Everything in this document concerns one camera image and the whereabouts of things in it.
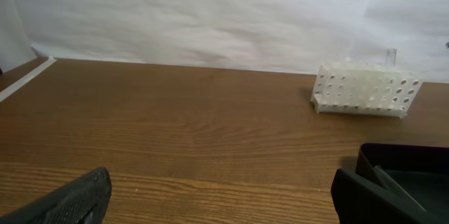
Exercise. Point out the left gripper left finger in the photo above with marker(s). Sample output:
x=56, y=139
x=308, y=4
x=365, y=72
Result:
x=70, y=199

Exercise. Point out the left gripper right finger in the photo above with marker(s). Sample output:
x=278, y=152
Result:
x=365, y=203

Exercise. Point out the clear test tube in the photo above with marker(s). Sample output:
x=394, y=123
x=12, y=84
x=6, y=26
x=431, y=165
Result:
x=391, y=57

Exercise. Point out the black tray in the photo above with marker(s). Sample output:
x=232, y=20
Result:
x=403, y=155

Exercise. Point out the white test tube rack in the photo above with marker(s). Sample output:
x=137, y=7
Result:
x=365, y=88

